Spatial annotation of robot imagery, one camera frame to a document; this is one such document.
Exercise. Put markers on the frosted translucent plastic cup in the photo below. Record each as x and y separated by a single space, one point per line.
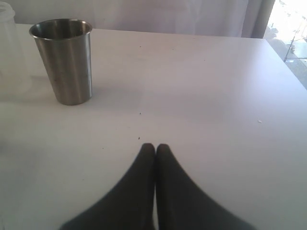
14 76

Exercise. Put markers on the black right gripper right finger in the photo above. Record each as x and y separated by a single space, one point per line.
182 205

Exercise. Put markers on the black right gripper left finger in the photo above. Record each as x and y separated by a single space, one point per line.
129 204

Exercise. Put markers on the stainless steel cup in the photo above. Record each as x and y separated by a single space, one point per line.
65 48

